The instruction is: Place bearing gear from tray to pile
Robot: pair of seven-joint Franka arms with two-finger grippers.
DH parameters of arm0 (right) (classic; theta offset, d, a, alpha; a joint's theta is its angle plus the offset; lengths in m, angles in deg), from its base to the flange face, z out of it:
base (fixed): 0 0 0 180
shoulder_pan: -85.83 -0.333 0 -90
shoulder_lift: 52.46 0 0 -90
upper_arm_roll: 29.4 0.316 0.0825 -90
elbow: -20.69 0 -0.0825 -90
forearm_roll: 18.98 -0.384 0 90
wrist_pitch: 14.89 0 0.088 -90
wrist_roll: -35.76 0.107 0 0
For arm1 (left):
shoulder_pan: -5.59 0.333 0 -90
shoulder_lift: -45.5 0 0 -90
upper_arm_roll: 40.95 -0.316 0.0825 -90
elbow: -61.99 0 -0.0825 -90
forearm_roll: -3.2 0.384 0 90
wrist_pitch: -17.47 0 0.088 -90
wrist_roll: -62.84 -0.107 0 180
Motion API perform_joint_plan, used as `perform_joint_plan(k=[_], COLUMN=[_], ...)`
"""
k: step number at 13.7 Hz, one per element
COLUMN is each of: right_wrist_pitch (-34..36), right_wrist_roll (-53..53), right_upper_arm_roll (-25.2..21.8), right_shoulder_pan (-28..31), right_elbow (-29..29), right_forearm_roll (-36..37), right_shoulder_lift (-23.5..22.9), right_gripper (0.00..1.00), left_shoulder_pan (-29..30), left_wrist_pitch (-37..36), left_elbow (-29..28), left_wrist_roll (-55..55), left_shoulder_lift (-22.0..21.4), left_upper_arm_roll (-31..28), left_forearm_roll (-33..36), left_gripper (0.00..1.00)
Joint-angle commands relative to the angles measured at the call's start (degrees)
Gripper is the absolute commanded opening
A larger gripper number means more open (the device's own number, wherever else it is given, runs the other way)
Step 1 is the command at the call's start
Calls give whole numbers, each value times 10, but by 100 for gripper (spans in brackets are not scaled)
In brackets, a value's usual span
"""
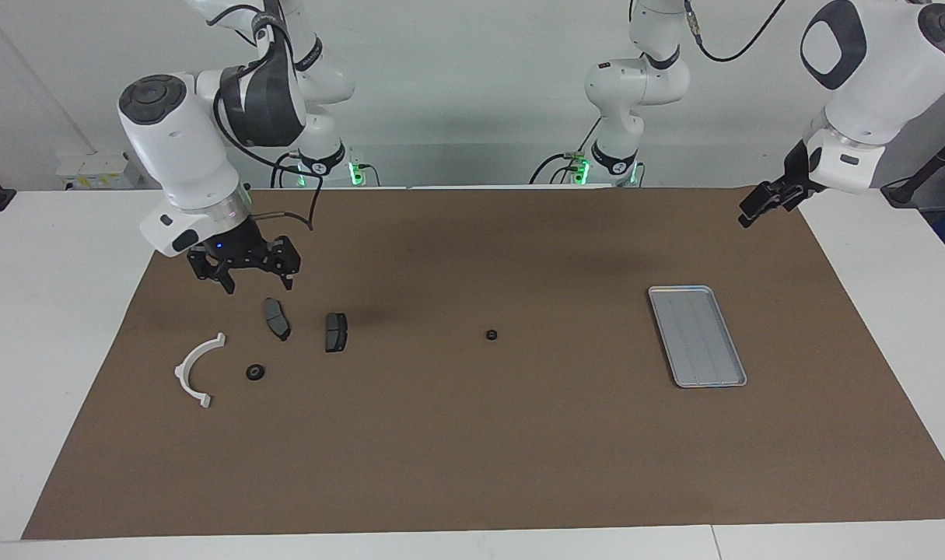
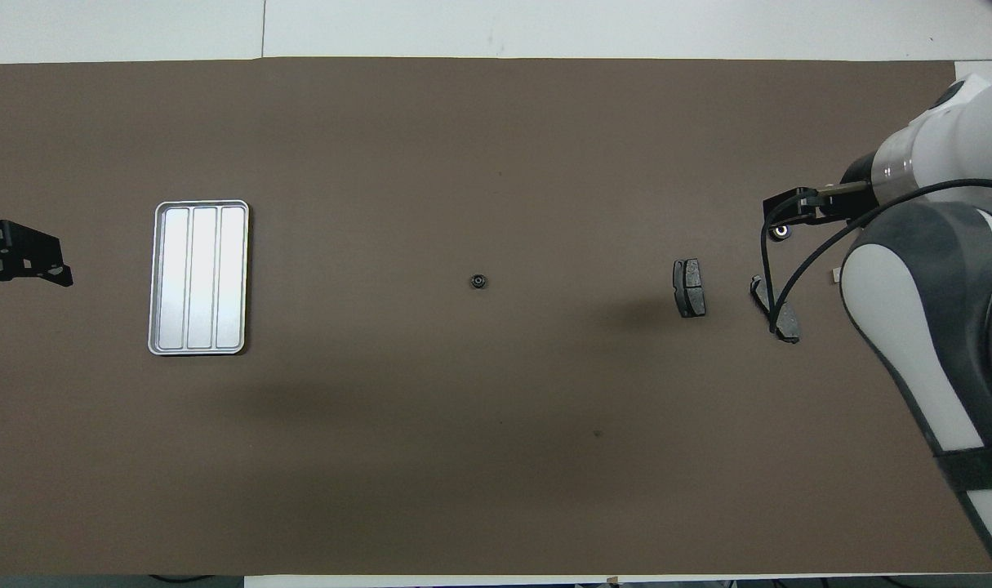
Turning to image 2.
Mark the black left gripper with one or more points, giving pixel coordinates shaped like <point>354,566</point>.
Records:
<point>22,249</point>

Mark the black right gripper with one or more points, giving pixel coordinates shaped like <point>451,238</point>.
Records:
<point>798,204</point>

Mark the large black bearing gear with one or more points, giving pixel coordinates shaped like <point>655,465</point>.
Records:
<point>780,233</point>

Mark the small black bearing gear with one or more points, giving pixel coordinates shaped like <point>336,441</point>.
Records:
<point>478,282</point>

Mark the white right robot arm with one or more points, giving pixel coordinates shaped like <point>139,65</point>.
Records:
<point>912,278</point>

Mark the silver metal tray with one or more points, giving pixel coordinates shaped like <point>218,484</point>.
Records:
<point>173,327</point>

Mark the long dark brake pad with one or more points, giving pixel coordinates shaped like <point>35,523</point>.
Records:
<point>789,322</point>

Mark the short dark brake pad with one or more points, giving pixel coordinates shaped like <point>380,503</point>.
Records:
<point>689,287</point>

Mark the brown table mat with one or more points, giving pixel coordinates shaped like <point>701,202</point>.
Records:
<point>496,408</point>

